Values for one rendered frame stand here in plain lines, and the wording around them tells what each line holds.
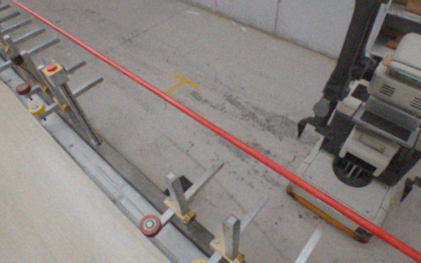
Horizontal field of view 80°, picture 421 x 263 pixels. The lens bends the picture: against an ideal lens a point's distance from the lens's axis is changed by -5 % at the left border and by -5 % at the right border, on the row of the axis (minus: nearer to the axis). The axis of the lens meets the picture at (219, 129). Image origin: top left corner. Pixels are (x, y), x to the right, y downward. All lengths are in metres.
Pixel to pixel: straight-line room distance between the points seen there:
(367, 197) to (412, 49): 1.11
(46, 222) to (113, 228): 0.28
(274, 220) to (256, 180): 0.34
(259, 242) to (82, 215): 1.20
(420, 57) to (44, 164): 1.57
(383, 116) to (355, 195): 0.78
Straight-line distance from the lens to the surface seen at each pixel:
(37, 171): 1.42
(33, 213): 1.31
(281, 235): 2.00
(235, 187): 2.11
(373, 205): 1.96
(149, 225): 1.06
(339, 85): 1.03
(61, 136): 1.92
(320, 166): 1.97
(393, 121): 1.30
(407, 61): 1.11
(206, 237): 1.23
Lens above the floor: 1.87
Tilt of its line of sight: 50 degrees down
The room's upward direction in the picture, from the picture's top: 3 degrees counter-clockwise
